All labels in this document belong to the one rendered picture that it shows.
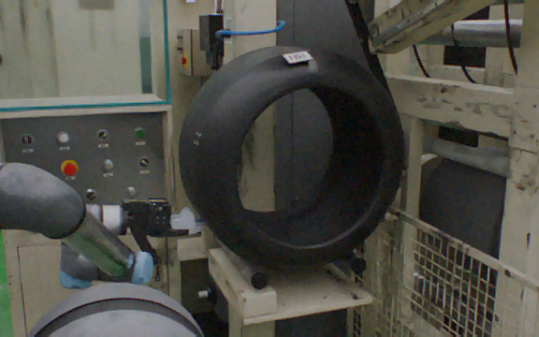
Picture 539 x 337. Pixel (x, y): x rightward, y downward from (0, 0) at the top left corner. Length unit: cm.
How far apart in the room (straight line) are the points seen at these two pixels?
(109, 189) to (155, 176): 16
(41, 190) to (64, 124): 93
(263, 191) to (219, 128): 51
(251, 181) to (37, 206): 87
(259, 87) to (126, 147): 76
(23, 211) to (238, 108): 54
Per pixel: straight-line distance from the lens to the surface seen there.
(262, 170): 178
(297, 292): 164
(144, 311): 33
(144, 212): 144
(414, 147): 195
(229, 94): 135
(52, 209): 106
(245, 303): 148
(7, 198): 105
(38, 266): 203
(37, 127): 197
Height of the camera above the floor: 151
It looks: 13 degrees down
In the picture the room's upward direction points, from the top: straight up
